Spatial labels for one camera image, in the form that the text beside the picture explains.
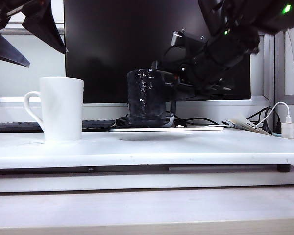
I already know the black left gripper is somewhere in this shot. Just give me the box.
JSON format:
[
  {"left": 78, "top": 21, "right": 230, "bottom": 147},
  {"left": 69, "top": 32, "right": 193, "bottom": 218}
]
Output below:
[{"left": 0, "top": 0, "right": 67, "bottom": 68}]

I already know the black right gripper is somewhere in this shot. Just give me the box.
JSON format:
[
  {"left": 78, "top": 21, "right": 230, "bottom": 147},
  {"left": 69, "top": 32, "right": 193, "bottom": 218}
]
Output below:
[{"left": 150, "top": 25, "right": 261, "bottom": 101}]

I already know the black textured cup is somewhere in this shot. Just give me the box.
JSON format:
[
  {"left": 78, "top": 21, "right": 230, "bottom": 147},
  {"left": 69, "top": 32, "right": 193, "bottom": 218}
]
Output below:
[{"left": 126, "top": 68, "right": 168, "bottom": 128}]

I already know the grey cubicle partition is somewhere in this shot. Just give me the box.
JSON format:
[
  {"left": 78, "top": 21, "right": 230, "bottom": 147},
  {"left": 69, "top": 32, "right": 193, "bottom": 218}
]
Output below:
[
  {"left": 0, "top": 22, "right": 275, "bottom": 123},
  {"left": 274, "top": 28, "right": 294, "bottom": 138}
]

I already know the silver monitor stand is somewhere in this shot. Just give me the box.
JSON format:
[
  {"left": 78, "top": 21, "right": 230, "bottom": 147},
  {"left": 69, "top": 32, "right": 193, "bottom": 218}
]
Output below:
[{"left": 109, "top": 100, "right": 225, "bottom": 133}]

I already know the white raised board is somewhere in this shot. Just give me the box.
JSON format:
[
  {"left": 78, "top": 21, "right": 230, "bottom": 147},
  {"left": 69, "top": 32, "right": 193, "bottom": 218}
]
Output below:
[{"left": 0, "top": 128, "right": 294, "bottom": 171}]

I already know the folded paper booklet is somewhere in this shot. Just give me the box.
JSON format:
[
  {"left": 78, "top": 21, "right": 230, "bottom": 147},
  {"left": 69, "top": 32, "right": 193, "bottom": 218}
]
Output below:
[{"left": 221, "top": 113, "right": 272, "bottom": 136}]

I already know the white ceramic mug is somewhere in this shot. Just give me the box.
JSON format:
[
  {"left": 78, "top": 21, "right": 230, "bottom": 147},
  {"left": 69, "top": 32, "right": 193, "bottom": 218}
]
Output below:
[{"left": 24, "top": 76, "right": 85, "bottom": 142}]

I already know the black computer monitor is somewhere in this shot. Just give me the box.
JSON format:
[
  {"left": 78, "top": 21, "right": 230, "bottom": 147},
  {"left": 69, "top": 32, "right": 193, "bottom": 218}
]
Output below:
[{"left": 63, "top": 0, "right": 251, "bottom": 104}]

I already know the black keyboard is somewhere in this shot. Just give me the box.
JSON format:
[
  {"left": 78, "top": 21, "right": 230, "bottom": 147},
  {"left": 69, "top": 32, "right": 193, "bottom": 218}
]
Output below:
[{"left": 0, "top": 120, "right": 116, "bottom": 134}]

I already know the white base board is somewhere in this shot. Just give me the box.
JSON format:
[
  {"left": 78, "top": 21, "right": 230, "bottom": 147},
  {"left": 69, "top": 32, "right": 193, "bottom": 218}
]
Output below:
[{"left": 0, "top": 168, "right": 294, "bottom": 193}]

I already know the white USB charger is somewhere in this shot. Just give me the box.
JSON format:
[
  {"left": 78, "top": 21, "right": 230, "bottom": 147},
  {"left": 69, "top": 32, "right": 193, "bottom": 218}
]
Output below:
[{"left": 281, "top": 123, "right": 294, "bottom": 140}]

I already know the black monitor cable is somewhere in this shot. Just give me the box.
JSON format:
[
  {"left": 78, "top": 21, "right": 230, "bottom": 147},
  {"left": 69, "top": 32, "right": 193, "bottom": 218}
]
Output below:
[{"left": 116, "top": 117, "right": 220, "bottom": 128}]

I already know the black cable bundle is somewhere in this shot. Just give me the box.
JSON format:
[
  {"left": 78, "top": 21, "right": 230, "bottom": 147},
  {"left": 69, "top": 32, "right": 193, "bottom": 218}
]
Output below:
[{"left": 246, "top": 106, "right": 282, "bottom": 135}]

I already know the thin white USB cable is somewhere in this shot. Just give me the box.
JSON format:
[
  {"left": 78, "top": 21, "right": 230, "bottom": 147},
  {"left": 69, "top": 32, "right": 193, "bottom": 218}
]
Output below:
[{"left": 256, "top": 102, "right": 293, "bottom": 128}]

